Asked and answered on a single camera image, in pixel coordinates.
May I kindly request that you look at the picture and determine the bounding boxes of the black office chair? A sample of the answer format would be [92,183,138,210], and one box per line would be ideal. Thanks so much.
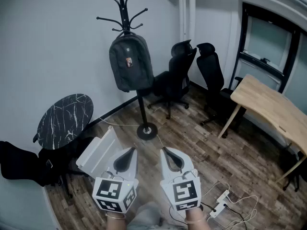
[196,42,248,138]
[280,152,307,193]
[147,39,197,119]

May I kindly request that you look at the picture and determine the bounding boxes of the light wooden desk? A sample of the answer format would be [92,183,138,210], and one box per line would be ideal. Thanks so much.
[217,74,307,183]

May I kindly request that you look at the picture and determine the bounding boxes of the person's grey trousers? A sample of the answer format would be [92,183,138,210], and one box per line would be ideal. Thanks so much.
[127,201,168,230]

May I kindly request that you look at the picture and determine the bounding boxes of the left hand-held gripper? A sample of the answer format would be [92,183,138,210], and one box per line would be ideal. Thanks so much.
[92,147,140,213]

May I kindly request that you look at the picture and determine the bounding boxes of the person's right forearm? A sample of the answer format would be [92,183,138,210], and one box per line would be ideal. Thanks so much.
[184,208,207,230]

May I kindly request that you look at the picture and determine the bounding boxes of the black fabric bag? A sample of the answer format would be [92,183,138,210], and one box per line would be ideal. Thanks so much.
[0,140,60,186]

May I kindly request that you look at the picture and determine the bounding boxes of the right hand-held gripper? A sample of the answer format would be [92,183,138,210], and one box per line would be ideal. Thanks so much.
[159,147,202,213]

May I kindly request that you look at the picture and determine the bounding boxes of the person's left forearm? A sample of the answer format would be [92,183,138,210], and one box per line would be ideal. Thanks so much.
[106,211,128,230]

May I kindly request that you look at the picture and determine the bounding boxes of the black marble round table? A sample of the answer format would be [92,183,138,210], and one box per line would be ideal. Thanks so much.
[33,93,94,150]

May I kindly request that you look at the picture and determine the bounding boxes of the black framed window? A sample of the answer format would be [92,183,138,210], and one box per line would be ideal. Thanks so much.
[229,1,307,93]

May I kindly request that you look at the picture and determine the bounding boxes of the black metal coat rack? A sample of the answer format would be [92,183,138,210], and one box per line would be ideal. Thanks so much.
[96,0,158,141]

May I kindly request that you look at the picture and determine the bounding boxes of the white power strip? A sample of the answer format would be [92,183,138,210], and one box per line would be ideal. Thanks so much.
[210,200,227,217]
[217,190,230,203]

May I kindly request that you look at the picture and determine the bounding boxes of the white wall pipe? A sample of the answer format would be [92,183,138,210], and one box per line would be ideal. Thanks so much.
[178,0,190,43]

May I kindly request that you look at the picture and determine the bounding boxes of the grey backpack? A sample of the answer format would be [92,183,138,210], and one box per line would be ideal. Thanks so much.
[109,31,154,92]

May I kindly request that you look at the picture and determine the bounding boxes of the thin white floor cable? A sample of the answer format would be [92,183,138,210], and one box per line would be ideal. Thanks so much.
[99,117,164,149]

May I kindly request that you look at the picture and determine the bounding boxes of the black cable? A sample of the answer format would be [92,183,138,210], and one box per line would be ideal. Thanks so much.
[224,204,246,225]

